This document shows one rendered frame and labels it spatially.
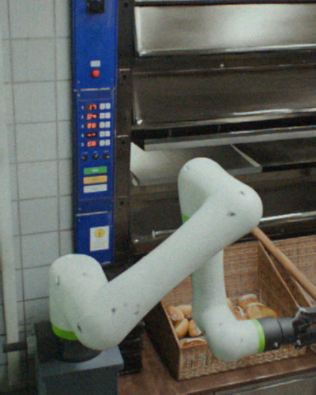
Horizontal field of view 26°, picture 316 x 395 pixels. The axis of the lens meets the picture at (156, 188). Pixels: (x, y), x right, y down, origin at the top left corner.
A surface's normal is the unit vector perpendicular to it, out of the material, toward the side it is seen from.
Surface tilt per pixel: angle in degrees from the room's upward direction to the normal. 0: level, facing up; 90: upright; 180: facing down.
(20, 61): 90
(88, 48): 90
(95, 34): 90
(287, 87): 70
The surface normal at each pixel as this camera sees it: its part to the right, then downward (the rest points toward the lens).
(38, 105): 0.32, 0.42
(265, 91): 0.32, 0.08
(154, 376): 0.04, -0.90
